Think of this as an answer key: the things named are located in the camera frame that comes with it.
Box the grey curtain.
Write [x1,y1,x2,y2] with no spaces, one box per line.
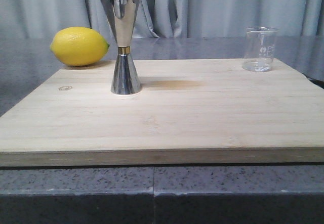
[1,0,323,38]

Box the light wooden cutting board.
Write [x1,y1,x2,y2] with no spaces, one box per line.
[1,59,323,167]

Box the silver steel jigger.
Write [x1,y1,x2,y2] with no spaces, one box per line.
[100,0,141,95]

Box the clear glass beaker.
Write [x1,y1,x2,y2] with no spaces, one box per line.
[242,27,278,72]

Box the yellow lemon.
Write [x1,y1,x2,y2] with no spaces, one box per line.
[50,27,109,67]

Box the black board handle strap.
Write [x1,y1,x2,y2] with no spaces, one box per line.
[303,73,324,89]

